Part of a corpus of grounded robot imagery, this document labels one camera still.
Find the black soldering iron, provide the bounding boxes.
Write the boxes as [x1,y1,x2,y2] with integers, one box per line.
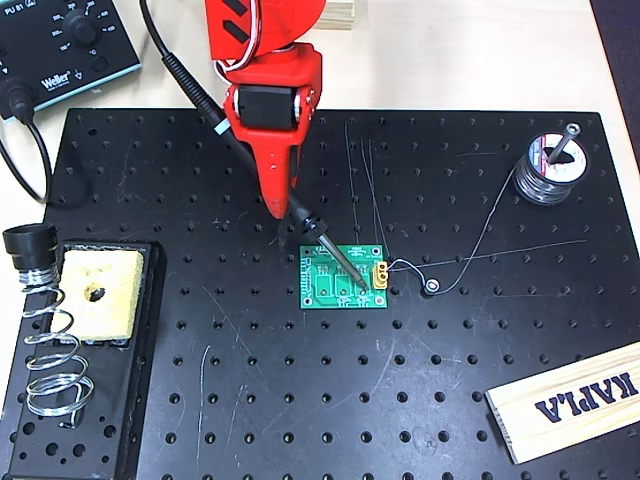
[160,52,371,294]

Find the green circuit board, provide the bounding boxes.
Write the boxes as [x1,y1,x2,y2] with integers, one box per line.
[298,243,390,310]

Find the teal black Weller soldering station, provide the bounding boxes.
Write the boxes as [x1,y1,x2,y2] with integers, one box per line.
[0,0,143,121]

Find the stack of wooden planks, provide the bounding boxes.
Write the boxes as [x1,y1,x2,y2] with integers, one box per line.
[319,0,355,31]

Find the yellow power connector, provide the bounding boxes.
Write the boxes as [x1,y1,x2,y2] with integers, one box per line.
[370,259,391,292]

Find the yellow cleaning sponge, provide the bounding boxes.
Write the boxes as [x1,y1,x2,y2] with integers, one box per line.
[52,248,146,346]

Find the black perforated breadboard plate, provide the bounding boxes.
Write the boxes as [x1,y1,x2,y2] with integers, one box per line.
[0,108,640,480]

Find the metal bolt through spool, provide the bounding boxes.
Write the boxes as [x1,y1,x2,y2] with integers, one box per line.
[547,122,584,166]

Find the black stand with spring holder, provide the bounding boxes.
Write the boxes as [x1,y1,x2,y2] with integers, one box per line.
[0,223,166,480]

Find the wooden plank with KAPLA print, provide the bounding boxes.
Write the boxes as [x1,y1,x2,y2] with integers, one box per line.
[484,342,640,465]

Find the thin solder wire strand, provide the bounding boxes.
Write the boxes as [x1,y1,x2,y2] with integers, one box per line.
[387,167,519,296]

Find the solder wire spool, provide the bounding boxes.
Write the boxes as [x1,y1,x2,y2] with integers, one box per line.
[512,130,591,206]

